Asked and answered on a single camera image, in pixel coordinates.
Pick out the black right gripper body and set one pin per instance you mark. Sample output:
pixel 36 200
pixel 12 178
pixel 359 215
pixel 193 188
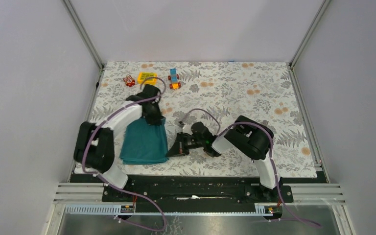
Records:
pixel 190 142

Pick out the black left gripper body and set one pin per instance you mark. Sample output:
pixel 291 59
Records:
pixel 154 115

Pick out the teal cloth napkin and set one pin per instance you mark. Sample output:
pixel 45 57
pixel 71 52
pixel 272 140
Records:
pixel 144 144

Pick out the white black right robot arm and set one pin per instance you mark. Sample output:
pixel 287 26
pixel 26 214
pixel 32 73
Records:
pixel 251 138

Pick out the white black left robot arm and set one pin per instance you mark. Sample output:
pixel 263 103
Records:
pixel 95 145

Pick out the yellow toy brick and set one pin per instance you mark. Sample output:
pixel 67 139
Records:
pixel 147 78

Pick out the red owl toy block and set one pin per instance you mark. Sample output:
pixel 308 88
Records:
pixel 129 81

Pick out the blue orange toy car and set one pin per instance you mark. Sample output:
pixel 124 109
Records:
pixel 174 79

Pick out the floral patterned table mat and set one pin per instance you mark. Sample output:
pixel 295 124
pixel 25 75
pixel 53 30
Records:
pixel 216 93

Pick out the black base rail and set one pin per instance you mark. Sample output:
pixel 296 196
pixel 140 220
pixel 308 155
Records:
pixel 194 194

